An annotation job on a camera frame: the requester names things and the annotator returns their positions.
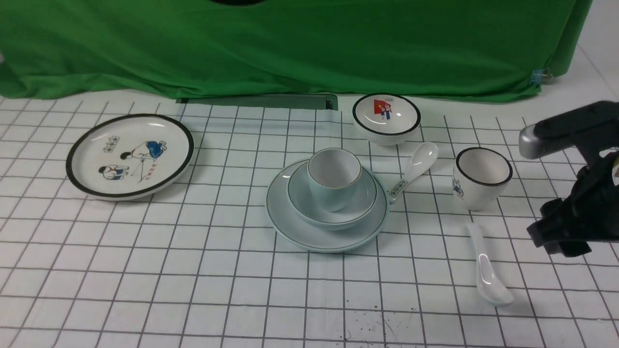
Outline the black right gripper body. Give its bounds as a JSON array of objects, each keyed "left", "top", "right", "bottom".
[{"left": 527, "top": 152, "right": 619, "bottom": 258}]

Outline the plain white spoon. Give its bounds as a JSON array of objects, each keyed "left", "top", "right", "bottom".
[{"left": 466, "top": 223, "right": 515, "bottom": 307}]

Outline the pale green cup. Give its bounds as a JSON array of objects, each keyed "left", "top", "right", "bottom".
[{"left": 307, "top": 148, "right": 362, "bottom": 212}]

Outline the pale green bowl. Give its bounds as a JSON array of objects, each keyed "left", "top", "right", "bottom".
[{"left": 287, "top": 160, "right": 378, "bottom": 231}]

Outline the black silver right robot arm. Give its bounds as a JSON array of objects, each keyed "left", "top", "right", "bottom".
[{"left": 518, "top": 101, "right": 619, "bottom": 258}]

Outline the white black-rimmed cup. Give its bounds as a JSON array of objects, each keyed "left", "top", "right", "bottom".
[{"left": 452, "top": 147, "right": 514, "bottom": 211}]

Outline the blue binder clip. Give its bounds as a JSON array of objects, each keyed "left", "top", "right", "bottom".
[{"left": 529, "top": 68, "right": 554, "bottom": 86}]

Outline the green backdrop cloth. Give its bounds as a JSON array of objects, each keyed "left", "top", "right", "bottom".
[{"left": 0, "top": 0, "right": 592, "bottom": 102}]

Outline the small black-rimmed illustrated bowl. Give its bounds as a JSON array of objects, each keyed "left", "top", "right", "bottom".
[{"left": 352, "top": 93, "right": 421, "bottom": 146}]

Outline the pale green plate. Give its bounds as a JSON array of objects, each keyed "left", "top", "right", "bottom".
[{"left": 265, "top": 160, "right": 390, "bottom": 253}]

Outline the black-rimmed illustrated plate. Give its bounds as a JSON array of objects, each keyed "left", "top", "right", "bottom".
[{"left": 65, "top": 113, "right": 195, "bottom": 201}]

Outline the white spoon with patterned handle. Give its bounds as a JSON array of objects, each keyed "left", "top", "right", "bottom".
[{"left": 388, "top": 142, "right": 439, "bottom": 204}]

